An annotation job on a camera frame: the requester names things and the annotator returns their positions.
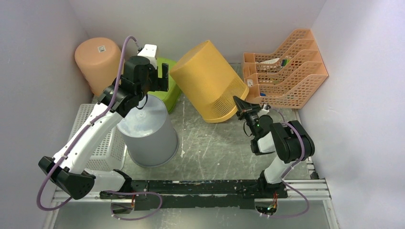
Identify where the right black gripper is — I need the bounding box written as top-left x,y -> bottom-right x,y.
232,99 -> 262,139

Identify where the green plastic basin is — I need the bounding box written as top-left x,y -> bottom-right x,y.
148,57 -> 181,113

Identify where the yellow slatted waste basket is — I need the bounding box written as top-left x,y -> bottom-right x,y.
170,40 -> 249,123

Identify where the grey plastic bucket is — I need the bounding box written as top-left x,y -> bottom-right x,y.
117,95 -> 179,167

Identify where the large orange plastic bucket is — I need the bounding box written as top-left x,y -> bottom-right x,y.
75,37 -> 121,96

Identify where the white perforated tray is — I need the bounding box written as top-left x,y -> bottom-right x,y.
69,104 -> 126,171

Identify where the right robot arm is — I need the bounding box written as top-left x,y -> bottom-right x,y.
233,96 -> 315,198

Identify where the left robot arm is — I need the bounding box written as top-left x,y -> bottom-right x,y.
37,55 -> 169,200

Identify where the orange plastic file organizer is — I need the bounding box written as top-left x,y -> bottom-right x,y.
243,29 -> 329,109

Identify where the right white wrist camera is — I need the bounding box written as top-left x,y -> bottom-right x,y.
258,104 -> 271,116

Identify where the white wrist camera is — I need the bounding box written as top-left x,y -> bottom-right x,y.
258,104 -> 271,116
137,44 -> 158,70

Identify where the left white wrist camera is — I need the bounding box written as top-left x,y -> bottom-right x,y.
137,44 -> 158,70

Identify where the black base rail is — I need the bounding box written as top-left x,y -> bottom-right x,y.
100,178 -> 288,210

